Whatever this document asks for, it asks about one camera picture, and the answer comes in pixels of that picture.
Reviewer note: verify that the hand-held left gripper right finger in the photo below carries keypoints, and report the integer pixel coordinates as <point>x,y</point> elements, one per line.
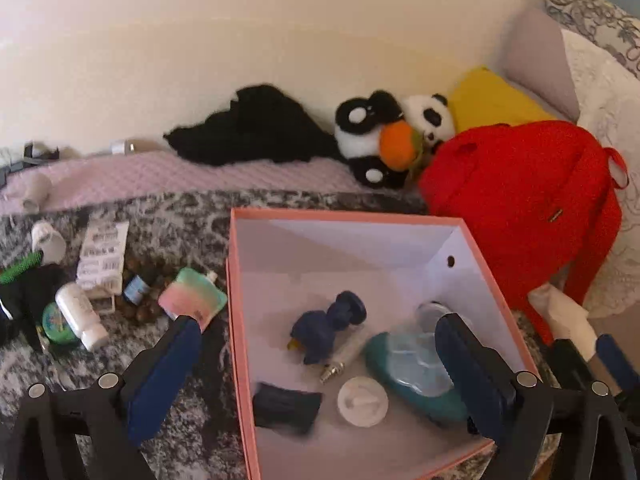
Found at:
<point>475,390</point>

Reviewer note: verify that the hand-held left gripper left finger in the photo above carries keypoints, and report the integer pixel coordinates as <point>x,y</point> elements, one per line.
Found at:
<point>160,380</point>

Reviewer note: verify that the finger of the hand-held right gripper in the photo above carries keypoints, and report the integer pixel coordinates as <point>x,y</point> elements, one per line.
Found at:
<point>570,362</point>
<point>612,360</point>

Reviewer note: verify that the teal glasses case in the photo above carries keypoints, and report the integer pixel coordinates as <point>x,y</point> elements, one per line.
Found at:
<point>430,405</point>

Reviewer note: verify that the clear plastic container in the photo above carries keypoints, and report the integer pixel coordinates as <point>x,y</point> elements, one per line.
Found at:
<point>415,360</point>

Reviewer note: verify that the white round lid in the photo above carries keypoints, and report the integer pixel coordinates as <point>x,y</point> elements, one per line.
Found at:
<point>362,402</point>

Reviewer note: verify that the black sock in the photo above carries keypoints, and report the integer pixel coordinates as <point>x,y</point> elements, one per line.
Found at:
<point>285,405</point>

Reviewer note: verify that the clear tube with metal tip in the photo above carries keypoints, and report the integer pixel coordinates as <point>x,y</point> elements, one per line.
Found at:
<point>350,352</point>

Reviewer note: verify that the blue plastic toy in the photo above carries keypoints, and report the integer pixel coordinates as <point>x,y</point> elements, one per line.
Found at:
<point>315,332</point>

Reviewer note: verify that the pink cardboard box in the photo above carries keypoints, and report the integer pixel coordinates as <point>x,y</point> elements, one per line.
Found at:
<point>350,260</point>

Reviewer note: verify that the grey patterned blanket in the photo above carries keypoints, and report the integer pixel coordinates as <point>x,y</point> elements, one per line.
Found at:
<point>200,410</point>

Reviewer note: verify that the white tissue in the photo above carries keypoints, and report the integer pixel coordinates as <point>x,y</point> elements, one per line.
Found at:
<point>560,310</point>

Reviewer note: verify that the pink and green pouch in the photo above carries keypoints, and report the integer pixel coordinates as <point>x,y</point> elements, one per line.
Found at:
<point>192,295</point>

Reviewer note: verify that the small blue bottle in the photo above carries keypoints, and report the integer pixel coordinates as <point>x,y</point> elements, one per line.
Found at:
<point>135,287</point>

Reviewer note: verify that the white plastic bottle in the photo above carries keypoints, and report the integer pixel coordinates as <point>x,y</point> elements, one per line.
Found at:
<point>80,315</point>

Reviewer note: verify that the green round tin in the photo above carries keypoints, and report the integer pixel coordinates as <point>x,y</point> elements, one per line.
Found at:
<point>56,324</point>

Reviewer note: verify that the white label sheet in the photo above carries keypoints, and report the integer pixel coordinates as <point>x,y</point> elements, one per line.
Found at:
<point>102,255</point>

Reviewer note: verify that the black cloth with white stripe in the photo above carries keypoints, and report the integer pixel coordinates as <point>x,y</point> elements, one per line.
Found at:
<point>25,300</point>

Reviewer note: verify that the red backpack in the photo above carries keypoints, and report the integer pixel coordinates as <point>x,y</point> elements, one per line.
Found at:
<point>520,200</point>

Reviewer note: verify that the small white jar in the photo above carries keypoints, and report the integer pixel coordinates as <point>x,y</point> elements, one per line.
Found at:
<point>47,242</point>

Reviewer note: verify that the green comb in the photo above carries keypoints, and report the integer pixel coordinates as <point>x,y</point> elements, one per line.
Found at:
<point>20,268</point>

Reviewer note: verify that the white lace blanket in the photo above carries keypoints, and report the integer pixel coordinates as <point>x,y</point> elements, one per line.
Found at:
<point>610,160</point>

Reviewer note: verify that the black garment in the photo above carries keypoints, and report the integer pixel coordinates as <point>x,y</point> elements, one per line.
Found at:
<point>250,132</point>

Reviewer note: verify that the yellow pillow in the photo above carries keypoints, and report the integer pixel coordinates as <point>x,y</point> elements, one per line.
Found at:
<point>490,102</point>

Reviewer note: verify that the panda plush toy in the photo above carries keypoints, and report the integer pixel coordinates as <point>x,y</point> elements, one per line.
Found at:
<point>360,140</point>

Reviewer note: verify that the grey pillow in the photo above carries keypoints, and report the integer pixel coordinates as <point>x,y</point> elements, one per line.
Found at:
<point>540,60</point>

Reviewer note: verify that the floral pillow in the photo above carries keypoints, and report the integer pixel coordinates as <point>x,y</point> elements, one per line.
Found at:
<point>595,20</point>

